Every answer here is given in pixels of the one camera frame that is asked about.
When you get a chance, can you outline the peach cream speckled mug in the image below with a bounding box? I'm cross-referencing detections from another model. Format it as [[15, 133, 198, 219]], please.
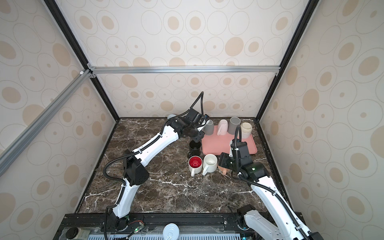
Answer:
[[218, 166, 230, 176]]

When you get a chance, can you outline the white ceramic mug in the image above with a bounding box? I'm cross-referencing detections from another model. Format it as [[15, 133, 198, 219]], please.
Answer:
[[202, 154, 218, 176]]

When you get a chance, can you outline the small grey mug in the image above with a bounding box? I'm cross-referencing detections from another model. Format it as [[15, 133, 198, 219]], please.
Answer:
[[203, 120, 215, 136]]

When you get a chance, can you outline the white mug black rim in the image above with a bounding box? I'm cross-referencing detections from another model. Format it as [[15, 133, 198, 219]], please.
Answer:
[[189, 156, 203, 177]]

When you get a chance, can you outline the pink mug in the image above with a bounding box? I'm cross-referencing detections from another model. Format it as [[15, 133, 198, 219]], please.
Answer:
[[217, 119, 229, 136]]

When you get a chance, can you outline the large grey mug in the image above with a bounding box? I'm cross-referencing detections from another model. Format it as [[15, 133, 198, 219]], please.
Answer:
[[228, 117, 241, 135]]

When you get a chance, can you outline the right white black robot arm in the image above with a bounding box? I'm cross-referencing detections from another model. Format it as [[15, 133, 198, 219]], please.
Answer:
[[219, 126, 323, 240]]

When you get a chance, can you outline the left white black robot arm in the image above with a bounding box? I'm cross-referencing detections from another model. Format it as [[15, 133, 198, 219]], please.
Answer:
[[103, 92, 210, 219]]

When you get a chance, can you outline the beige round mug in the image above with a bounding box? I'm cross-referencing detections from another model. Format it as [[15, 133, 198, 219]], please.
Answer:
[[241, 122, 253, 140]]

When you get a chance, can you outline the pink plastic tray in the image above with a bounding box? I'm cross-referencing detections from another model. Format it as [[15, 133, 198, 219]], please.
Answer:
[[202, 133, 258, 156]]

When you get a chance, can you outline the white round lamp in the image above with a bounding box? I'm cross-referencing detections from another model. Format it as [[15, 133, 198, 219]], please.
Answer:
[[163, 223, 180, 240]]

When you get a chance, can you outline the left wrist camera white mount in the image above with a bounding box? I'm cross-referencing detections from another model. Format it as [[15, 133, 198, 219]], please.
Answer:
[[199, 116, 210, 127]]

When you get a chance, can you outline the horizontal aluminium frame bar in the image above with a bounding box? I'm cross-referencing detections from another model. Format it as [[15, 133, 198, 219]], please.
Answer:
[[90, 65, 280, 75]]

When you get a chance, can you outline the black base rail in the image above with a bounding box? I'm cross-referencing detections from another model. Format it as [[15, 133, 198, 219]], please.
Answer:
[[54, 213, 262, 240]]

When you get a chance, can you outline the left slanted aluminium frame bar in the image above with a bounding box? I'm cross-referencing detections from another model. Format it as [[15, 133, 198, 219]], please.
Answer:
[[1, 70, 91, 175]]

